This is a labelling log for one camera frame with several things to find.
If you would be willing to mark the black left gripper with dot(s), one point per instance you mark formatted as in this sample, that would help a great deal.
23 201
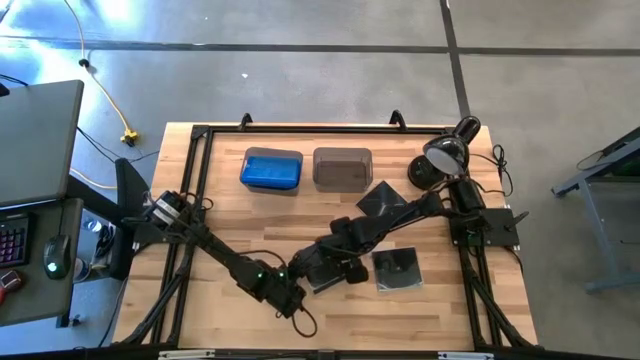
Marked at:
280 295

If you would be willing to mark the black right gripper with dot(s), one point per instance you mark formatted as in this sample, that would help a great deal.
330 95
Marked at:
345 247

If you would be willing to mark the black jewel case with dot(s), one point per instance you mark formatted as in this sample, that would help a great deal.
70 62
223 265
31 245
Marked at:
397 270
334 281
380 200

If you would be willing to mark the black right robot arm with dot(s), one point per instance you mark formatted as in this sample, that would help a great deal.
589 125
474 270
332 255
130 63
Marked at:
400 217

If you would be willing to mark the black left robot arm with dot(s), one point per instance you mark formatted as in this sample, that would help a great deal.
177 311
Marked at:
220 250

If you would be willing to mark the clear plastic bin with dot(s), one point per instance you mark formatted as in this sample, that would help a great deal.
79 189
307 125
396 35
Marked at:
342 172
272 151

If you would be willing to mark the black desk lamp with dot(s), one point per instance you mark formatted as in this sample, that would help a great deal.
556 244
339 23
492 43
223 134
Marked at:
445 150

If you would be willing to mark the black desk stand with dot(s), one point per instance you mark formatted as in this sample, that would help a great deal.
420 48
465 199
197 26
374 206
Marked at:
131 185

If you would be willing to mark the black computer mouse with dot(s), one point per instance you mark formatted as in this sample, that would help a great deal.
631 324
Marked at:
57 255

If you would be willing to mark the dark grey desk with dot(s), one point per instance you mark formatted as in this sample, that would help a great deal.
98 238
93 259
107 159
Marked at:
30 305

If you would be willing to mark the backlit black keyboard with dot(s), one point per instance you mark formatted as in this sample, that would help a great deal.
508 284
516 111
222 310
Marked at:
12 242

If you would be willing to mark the grey monitor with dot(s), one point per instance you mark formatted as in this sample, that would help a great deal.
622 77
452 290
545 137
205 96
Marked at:
40 140

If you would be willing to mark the grey metal side table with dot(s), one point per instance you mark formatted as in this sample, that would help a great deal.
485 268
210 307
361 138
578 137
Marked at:
597 232

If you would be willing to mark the white frame bracket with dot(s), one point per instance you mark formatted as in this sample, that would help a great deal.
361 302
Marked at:
185 354
465 356

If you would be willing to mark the black aluminium table frame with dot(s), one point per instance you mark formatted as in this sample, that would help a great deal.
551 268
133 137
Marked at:
320 130

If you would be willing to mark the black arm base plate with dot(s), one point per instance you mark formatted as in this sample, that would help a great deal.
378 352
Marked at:
145 235
500 227

